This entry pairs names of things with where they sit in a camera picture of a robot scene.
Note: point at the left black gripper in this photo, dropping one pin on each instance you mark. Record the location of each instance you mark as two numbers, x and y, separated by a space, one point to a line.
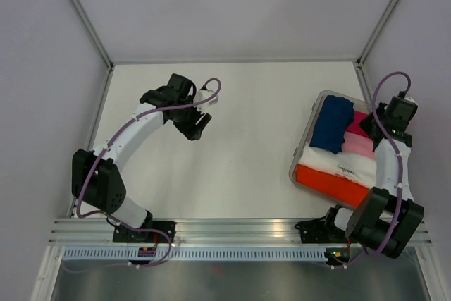
192 131

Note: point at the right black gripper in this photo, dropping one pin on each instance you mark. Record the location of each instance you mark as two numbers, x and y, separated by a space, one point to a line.
364 124

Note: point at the blue t-shirt with print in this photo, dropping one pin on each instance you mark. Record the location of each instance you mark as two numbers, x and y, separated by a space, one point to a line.
336 114

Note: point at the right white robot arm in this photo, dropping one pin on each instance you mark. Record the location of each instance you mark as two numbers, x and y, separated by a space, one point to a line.
387 217

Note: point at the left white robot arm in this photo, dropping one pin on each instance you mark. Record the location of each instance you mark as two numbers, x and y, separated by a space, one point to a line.
96 174

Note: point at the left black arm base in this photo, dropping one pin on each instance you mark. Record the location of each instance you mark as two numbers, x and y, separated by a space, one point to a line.
162 231

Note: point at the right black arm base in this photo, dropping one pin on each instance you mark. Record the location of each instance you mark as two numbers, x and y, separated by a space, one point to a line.
320 231

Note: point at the magenta folded t-shirt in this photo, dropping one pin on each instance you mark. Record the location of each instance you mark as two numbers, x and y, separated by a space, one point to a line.
355 127

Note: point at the light pink folded t-shirt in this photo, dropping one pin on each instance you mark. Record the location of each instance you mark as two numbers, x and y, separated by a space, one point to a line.
358 144

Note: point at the white folded t-shirt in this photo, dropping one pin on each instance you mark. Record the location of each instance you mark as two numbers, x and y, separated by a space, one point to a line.
357 168

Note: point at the clear plastic storage bin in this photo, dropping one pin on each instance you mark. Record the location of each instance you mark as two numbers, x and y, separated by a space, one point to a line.
303 146

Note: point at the orange folded t-shirt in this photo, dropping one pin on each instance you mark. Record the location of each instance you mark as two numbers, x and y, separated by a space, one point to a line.
335 187

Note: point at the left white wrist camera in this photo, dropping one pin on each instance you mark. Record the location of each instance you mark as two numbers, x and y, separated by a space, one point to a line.
204 99

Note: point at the right aluminium frame post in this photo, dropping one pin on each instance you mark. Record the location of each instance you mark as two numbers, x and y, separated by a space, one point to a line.
377 31

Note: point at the aluminium frame post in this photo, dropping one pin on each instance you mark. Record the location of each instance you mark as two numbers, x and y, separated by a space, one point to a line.
91 32
377 31

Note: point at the white slotted cable duct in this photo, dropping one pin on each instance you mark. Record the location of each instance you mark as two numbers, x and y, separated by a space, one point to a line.
236 254

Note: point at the aluminium front rail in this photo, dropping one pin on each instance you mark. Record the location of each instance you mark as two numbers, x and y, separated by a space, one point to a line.
188 232

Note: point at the left aluminium frame post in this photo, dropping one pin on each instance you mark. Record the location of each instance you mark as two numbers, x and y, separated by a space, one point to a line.
91 32

